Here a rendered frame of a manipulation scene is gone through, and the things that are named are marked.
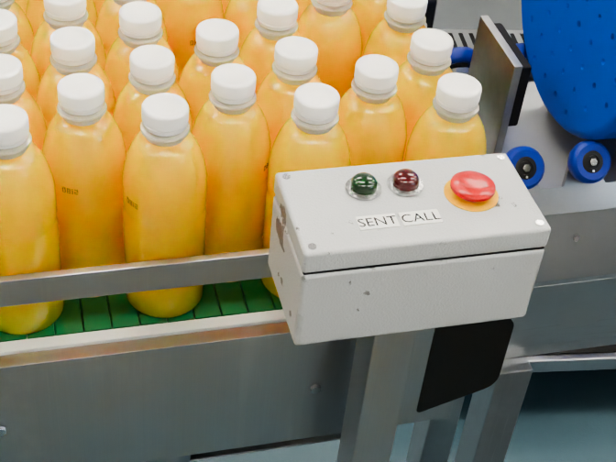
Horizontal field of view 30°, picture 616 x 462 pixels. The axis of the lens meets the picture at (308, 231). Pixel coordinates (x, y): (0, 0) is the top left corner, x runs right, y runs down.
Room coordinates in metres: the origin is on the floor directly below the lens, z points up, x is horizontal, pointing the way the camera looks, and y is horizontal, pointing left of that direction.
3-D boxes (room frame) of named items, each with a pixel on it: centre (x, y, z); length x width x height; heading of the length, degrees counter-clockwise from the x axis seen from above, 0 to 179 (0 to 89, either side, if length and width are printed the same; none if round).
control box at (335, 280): (0.71, -0.08, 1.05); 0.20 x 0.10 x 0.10; 108
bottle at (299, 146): (0.81, 0.01, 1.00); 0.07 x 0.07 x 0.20
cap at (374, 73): (0.87, -0.04, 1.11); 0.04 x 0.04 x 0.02
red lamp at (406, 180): (0.72, -0.07, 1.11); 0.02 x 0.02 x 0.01
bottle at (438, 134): (0.85, -0.12, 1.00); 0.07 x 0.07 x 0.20
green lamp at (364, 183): (0.71, -0.04, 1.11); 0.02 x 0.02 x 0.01
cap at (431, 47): (0.92, -0.09, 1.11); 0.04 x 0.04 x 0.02
